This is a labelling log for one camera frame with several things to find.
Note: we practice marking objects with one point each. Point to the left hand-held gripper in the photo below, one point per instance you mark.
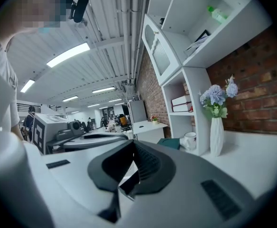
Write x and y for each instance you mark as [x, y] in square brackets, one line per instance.
[46, 136]

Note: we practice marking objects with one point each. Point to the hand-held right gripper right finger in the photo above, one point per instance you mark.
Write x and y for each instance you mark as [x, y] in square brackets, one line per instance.
[176, 174]

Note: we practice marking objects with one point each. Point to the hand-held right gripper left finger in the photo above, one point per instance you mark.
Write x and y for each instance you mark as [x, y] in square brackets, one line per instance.
[93, 170]

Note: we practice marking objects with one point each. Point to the dark teal box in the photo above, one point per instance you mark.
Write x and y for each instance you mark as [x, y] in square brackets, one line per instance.
[169, 143]

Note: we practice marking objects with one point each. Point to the person's left forearm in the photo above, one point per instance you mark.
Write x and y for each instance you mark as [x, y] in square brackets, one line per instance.
[17, 132]

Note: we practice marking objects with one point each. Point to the orange black office chair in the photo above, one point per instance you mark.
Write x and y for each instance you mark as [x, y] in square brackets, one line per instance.
[123, 121]

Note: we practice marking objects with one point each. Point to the white trash bin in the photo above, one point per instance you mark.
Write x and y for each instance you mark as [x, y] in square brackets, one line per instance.
[130, 134]

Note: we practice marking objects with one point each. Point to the white mug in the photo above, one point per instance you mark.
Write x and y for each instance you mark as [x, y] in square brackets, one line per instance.
[190, 140]

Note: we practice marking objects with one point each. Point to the grey metal cabinet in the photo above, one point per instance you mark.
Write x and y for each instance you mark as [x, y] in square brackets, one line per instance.
[138, 110]

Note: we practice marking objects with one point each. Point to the long ceiling light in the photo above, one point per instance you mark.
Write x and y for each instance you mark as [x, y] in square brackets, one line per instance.
[68, 54]
[70, 98]
[103, 89]
[27, 86]

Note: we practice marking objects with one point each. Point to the white side table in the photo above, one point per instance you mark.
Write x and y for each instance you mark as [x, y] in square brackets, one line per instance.
[148, 127]

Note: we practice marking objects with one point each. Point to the white ribbed vase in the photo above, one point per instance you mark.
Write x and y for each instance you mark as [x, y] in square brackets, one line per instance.
[216, 136]

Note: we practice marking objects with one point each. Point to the small potted flowers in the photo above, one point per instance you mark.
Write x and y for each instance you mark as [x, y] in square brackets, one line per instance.
[154, 120]

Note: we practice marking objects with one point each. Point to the small red flower ornament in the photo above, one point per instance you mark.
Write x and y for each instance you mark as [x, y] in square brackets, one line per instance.
[191, 109]

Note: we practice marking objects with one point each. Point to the stack of red books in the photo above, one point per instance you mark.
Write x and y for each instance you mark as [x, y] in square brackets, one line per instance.
[181, 107]

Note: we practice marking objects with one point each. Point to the white desk with drawers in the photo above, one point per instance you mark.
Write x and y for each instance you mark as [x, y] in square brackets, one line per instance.
[247, 155]

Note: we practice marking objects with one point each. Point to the red hardcover book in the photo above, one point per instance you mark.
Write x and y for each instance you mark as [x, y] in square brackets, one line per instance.
[181, 100]

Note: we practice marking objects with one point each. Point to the blue artificial flowers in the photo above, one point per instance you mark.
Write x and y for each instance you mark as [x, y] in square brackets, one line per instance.
[216, 94]

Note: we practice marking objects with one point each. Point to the white glass cabinet door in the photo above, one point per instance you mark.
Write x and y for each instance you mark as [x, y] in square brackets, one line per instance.
[161, 56]

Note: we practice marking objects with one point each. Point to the person's white t-shirt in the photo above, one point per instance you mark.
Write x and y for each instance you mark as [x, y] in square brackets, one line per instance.
[1, 91]

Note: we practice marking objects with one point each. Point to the blue white papers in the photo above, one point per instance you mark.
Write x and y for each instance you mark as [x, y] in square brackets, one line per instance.
[195, 47]

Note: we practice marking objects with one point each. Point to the small black object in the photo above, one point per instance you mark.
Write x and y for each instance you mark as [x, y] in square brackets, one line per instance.
[162, 21]

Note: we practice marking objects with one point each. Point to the white shelf unit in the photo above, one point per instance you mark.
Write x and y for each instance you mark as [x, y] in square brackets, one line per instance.
[224, 46]

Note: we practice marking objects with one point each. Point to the person's head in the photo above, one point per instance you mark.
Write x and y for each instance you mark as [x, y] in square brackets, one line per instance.
[34, 6]

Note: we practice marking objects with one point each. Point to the green plastic bottle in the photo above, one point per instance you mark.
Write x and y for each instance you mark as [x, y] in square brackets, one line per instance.
[218, 14]

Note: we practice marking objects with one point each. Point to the left hand-held gripper grey camera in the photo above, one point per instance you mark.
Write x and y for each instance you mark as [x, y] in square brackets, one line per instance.
[75, 126]

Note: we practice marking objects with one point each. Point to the black head camera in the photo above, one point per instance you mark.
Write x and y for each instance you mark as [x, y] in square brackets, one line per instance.
[80, 8]

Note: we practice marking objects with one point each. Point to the black picture frame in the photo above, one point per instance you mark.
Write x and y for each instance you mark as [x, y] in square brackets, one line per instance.
[203, 38]

